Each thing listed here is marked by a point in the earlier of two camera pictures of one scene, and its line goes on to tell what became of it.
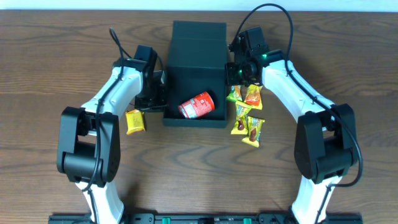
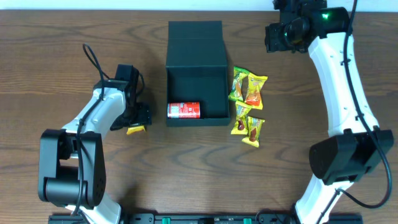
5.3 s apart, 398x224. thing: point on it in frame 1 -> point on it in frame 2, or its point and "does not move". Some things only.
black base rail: x=206 y=218 does not move
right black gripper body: x=237 y=74 -> x=282 y=38
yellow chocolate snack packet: x=241 y=127 does not move
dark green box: x=198 y=63 does not move
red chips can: x=198 y=106 -> x=184 y=110
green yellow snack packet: x=235 y=94 does not move
